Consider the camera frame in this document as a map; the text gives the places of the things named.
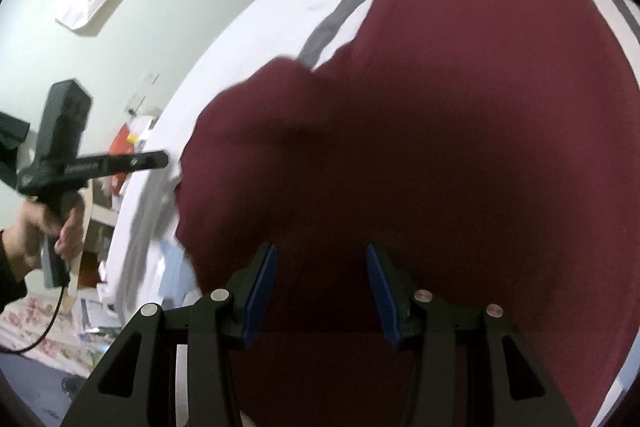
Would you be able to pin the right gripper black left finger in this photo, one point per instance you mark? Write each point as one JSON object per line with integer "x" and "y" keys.
{"x": 173, "y": 367}

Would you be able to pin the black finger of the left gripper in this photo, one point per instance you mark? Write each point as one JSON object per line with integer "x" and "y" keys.
{"x": 134, "y": 162}

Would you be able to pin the dark red garment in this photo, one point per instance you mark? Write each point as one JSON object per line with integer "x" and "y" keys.
{"x": 425, "y": 181}

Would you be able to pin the person's left hand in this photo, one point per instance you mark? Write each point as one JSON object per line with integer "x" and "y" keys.
{"x": 21, "y": 241}

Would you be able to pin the white detergent bottle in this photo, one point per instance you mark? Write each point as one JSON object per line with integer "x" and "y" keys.
{"x": 135, "y": 144}

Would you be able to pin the striped star bed sheet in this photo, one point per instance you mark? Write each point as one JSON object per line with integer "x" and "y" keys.
{"x": 210, "y": 106}

